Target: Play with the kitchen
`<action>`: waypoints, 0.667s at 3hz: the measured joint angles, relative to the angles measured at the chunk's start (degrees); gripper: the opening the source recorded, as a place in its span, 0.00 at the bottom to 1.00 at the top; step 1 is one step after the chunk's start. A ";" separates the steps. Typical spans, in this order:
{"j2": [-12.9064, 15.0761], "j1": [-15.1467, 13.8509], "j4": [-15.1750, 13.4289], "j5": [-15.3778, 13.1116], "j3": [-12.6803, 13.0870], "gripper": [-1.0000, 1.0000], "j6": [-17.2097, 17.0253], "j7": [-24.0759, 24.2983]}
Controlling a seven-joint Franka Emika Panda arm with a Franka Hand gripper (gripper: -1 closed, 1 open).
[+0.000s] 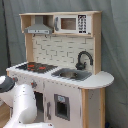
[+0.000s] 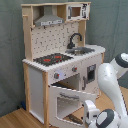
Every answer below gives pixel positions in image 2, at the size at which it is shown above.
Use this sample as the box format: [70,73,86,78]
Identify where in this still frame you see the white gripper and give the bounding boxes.
[84,100,100,124]

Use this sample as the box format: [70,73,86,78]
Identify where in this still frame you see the white oven door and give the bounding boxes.
[49,86,96,128]

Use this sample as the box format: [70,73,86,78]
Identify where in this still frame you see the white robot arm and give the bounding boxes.
[83,53,128,128]

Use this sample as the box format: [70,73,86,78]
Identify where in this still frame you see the wooden toy kitchen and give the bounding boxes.
[22,2,105,128]

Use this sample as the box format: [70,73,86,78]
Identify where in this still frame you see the grey dishwasher panel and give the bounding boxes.
[87,65,96,83]

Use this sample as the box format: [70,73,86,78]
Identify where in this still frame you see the red right stove knob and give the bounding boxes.
[71,66,78,73]

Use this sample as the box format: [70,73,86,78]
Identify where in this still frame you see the red stove knob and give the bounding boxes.
[71,66,78,73]
[54,73,60,79]

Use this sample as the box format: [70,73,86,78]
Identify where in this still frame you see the red left stove knob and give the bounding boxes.
[54,73,60,79]

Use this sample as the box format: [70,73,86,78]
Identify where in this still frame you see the grey toy sink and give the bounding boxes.
[66,47,94,56]

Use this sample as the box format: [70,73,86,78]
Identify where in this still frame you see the black toy stovetop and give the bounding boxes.
[34,53,71,66]

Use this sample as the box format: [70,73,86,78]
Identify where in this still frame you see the black toy faucet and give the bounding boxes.
[67,33,82,49]

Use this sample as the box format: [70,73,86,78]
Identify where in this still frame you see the white toy microwave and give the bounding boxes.
[67,3,89,21]

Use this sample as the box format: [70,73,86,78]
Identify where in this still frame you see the grey range hood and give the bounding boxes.
[35,5,64,27]

